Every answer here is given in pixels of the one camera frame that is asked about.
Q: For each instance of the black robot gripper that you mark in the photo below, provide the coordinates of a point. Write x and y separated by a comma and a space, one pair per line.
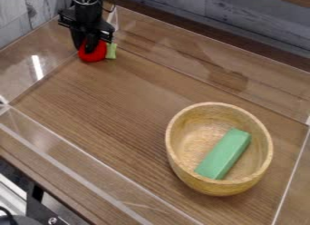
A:
85, 23

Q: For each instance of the red plush strawberry toy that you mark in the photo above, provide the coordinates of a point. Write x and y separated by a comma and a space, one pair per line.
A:
104, 51

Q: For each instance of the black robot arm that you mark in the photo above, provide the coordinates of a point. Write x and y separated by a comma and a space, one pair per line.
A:
89, 28

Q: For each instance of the wooden bowl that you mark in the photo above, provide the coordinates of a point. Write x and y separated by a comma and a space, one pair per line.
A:
195, 130

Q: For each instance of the green rectangular block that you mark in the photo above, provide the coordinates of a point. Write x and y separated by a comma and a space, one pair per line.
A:
223, 155

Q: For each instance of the clear acrylic corner bracket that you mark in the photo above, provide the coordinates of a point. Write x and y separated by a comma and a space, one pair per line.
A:
113, 19

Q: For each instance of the clear acrylic tray enclosure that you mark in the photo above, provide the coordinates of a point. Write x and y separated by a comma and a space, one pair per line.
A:
83, 125

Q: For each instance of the black table leg bracket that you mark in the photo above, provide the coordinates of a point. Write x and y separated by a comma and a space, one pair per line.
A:
36, 209

